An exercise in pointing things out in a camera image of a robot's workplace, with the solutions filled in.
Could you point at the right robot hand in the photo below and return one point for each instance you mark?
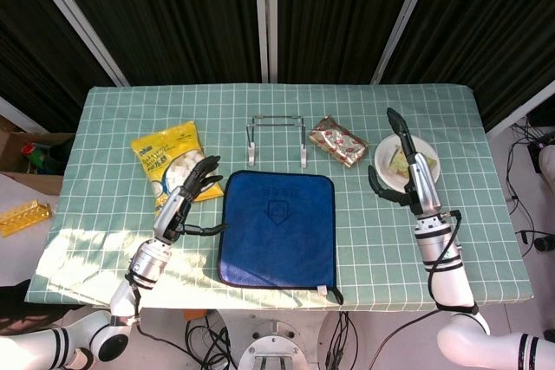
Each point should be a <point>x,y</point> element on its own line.
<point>422,183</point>

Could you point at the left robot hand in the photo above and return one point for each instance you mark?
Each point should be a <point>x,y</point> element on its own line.
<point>175,207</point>

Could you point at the blue microfibre towel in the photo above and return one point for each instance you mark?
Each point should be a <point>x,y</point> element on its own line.
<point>277,231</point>

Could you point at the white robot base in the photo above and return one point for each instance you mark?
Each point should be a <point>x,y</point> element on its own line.
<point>273,346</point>

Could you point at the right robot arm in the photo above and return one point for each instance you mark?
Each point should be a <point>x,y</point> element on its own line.
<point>446,274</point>

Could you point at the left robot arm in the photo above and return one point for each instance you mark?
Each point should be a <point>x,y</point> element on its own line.
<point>147,264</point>

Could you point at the green wrapped sandwich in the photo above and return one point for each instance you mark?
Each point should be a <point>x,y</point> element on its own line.
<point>396,164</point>

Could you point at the white round plate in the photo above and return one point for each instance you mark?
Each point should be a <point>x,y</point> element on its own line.
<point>383,162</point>

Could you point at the yellow marshmallow bag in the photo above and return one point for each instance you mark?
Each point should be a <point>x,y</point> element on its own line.
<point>167,157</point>

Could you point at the green checkered tablecloth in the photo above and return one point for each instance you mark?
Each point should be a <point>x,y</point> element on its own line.
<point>368,235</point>

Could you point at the gold foil snack packet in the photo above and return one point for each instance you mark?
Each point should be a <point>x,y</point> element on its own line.
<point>338,141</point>

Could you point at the black pleated curtain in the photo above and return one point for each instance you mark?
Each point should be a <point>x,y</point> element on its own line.
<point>334,19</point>
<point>26,40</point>
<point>173,19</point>
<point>485,27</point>

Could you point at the brown cardboard box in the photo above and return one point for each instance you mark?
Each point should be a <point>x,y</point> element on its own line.
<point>17,144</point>

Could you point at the white frame post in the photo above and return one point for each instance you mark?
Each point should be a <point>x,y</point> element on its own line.
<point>520,112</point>
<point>82,23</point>
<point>19,114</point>
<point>403,19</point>
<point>265,19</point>

